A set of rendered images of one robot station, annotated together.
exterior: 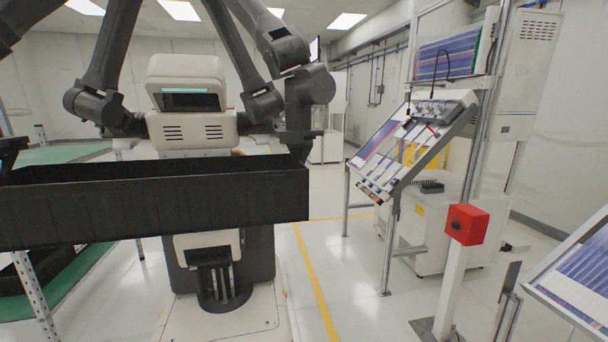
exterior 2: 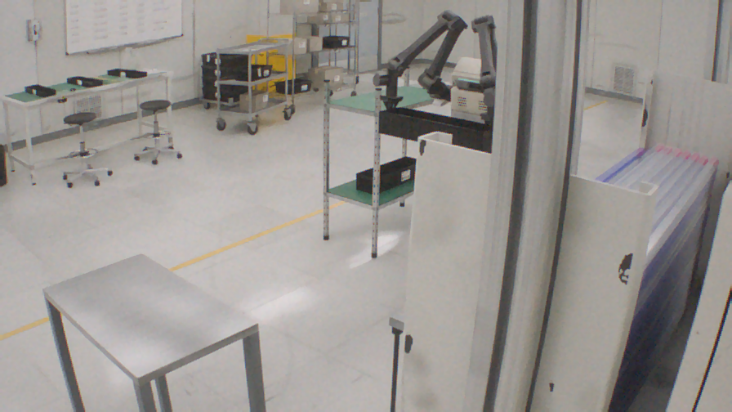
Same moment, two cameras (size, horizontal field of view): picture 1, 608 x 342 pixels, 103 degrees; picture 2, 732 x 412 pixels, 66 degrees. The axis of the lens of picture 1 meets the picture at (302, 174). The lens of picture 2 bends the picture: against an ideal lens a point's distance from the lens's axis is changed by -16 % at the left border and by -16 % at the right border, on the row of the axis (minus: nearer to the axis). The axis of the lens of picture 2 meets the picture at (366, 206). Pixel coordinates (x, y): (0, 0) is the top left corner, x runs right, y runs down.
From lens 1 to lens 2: 2.56 m
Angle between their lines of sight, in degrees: 48
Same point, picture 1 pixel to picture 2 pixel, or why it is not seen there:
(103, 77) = (435, 70)
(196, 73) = (475, 72)
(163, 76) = (460, 71)
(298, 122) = (489, 111)
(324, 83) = (489, 98)
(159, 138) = (454, 103)
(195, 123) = (474, 98)
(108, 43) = (440, 55)
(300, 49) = (491, 81)
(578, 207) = not seen: outside the picture
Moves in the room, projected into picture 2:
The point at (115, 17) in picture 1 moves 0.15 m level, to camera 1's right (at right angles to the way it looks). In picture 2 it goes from (445, 44) to (467, 48)
